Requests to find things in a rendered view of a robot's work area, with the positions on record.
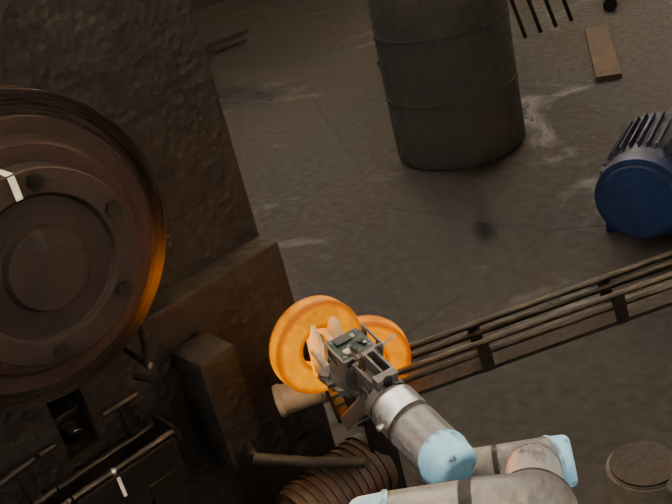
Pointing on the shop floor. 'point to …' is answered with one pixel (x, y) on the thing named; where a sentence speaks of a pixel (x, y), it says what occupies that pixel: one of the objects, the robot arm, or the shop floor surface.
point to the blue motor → (638, 179)
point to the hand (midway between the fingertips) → (314, 334)
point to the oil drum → (449, 80)
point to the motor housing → (342, 477)
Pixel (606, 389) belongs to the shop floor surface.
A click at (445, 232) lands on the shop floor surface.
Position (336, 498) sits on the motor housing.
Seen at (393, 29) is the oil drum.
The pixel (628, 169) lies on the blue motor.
